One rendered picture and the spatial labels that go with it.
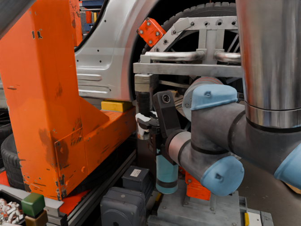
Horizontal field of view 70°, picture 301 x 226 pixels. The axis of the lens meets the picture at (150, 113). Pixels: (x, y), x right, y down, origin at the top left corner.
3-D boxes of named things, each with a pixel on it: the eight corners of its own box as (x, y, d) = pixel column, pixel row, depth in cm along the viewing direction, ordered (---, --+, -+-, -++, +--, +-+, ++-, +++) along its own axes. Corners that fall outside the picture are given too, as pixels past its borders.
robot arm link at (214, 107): (268, 92, 32) (259, 156, 36) (215, 80, 42) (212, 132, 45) (230, 100, 29) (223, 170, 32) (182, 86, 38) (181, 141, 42)
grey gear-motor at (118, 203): (163, 206, 131) (164, 156, 120) (137, 273, 93) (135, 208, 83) (135, 200, 137) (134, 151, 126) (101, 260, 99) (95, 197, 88)
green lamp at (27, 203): (46, 206, 57) (44, 194, 56) (34, 217, 54) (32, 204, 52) (35, 203, 59) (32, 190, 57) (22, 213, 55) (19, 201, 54)
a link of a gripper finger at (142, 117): (129, 131, 67) (145, 141, 60) (128, 113, 65) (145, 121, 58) (137, 128, 68) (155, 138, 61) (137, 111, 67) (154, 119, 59)
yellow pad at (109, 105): (133, 106, 127) (132, 97, 126) (122, 112, 115) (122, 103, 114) (112, 104, 132) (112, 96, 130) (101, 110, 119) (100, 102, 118)
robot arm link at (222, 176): (250, 152, 37) (245, 192, 40) (207, 130, 46) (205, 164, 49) (216, 164, 34) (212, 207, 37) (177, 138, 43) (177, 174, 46)
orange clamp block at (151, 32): (169, 35, 84) (154, 18, 84) (164, 34, 77) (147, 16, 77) (157, 48, 87) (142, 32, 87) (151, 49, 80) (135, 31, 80)
